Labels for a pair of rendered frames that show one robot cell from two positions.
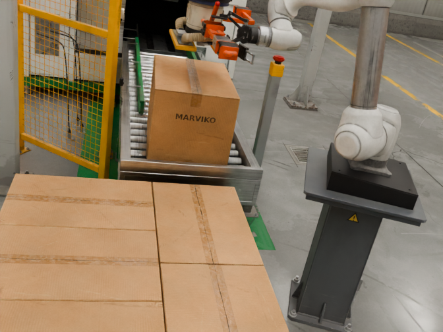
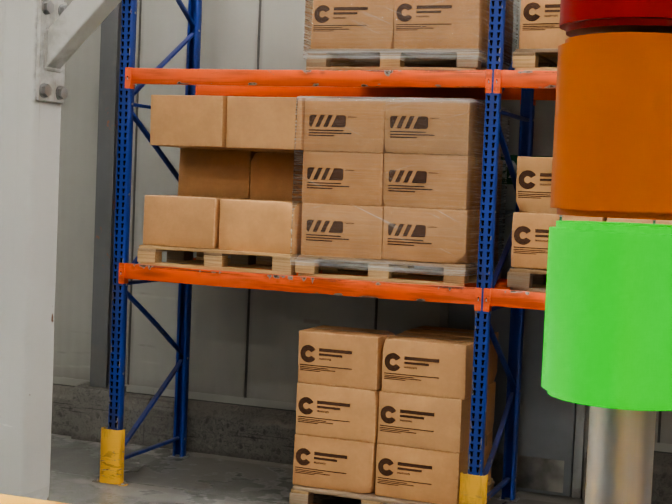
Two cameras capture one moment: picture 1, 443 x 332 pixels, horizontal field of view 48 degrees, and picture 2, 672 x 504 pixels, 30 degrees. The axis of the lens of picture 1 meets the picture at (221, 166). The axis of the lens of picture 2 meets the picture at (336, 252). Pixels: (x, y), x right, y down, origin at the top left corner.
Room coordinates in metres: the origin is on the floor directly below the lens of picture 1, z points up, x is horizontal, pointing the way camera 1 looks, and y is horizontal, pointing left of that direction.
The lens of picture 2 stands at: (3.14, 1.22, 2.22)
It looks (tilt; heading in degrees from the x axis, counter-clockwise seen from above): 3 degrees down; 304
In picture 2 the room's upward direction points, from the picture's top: 2 degrees clockwise
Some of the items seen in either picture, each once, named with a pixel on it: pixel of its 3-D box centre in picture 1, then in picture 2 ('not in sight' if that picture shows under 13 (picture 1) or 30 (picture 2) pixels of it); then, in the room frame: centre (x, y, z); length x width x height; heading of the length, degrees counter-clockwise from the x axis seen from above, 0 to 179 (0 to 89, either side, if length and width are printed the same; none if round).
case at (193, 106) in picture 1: (188, 110); not in sight; (2.51, 0.23, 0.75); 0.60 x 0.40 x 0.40; 12
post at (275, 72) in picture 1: (260, 142); not in sight; (2.85, -0.21, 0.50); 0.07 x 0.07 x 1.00; 14
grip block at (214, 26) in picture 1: (213, 29); not in sight; (2.28, 0.15, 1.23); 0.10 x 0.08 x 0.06; 105
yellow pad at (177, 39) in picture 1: (182, 36); not in sight; (2.50, 0.31, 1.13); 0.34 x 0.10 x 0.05; 15
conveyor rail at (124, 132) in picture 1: (124, 95); not in sight; (3.22, 0.74, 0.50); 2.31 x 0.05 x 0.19; 14
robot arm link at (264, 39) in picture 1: (262, 36); not in sight; (2.33, -0.08, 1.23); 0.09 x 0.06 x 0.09; 16
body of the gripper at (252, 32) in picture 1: (246, 34); not in sight; (2.31, -0.01, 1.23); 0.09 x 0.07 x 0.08; 106
